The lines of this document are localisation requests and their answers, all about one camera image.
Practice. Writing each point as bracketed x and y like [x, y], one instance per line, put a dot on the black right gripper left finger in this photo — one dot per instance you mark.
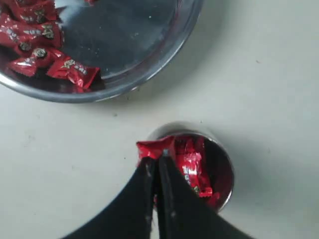
[130, 214]

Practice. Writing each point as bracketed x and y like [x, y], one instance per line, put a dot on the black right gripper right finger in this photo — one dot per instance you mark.
[182, 214]

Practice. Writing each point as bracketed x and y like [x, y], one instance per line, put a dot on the red candy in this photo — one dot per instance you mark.
[14, 32]
[156, 148]
[190, 165]
[67, 68]

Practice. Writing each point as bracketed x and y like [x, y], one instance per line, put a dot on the stainless steel cup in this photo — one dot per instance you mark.
[218, 163]

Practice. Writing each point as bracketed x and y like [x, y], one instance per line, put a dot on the round steel plate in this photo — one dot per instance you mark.
[129, 40]

